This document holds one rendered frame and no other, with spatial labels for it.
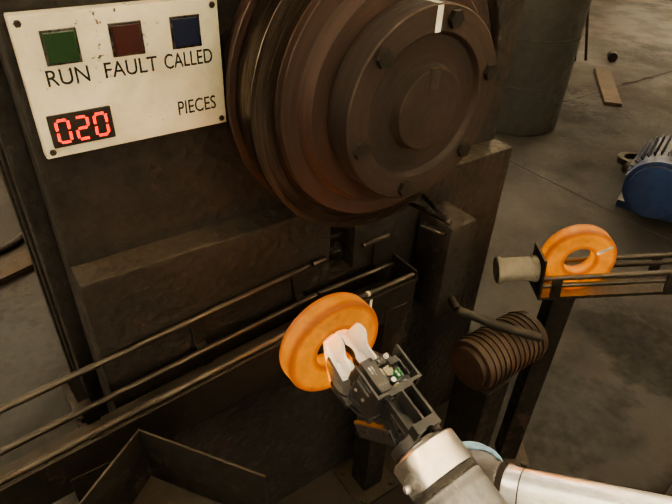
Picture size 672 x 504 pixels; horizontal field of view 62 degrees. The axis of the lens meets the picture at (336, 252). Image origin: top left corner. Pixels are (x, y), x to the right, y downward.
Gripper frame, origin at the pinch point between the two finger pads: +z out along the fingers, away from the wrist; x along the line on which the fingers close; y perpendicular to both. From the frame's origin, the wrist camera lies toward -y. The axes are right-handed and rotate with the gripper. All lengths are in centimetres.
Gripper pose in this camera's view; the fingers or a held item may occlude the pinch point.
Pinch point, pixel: (330, 332)
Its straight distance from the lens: 81.3
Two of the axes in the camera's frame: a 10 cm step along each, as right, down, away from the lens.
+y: 1.8, -6.4, -7.5
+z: -5.4, -7.0, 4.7
